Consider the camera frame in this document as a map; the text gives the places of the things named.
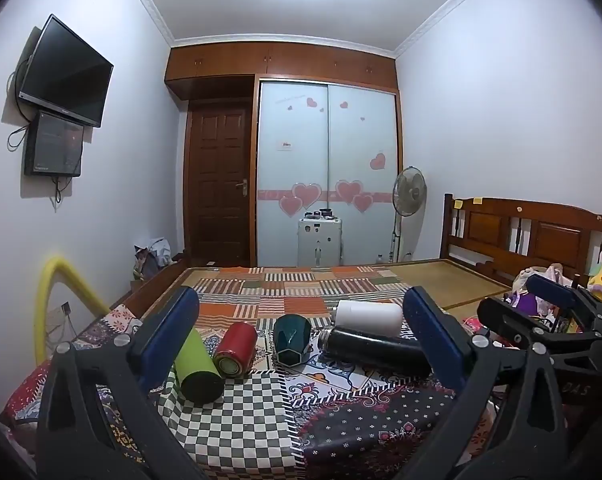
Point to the standing fan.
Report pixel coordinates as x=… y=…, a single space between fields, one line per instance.
x=409 y=192

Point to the red cup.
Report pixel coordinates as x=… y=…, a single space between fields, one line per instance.
x=236 y=349

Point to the white cup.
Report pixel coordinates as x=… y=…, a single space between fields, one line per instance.
x=371 y=316

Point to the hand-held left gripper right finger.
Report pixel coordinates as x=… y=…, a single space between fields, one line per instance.
x=433 y=332

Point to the black wall television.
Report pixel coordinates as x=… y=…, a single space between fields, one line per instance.
x=66 y=72

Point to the black thermos cup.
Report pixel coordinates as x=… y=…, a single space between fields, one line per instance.
x=376 y=349

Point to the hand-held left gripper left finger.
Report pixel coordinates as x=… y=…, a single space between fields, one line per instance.
x=173 y=332

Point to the dark green faceted cup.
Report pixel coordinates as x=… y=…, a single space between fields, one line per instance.
x=291 y=337

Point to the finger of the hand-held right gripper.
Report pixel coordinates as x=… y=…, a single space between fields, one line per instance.
x=508 y=321
x=556 y=295

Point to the wooden wardrobe with glass doors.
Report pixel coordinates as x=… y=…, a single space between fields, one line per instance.
x=326 y=150

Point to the brown wooden door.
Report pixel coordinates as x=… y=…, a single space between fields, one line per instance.
x=218 y=185

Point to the wooden bed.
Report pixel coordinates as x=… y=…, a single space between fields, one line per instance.
x=526 y=232

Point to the wall socket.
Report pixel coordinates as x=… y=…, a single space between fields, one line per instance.
x=65 y=308

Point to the small black wall monitor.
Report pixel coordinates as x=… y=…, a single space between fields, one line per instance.
x=56 y=145

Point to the straw mat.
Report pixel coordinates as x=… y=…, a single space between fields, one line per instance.
x=446 y=280

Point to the yellow foam tube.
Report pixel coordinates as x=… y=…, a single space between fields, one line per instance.
x=76 y=280

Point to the bag of clothes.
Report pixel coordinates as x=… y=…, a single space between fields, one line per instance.
x=153 y=260

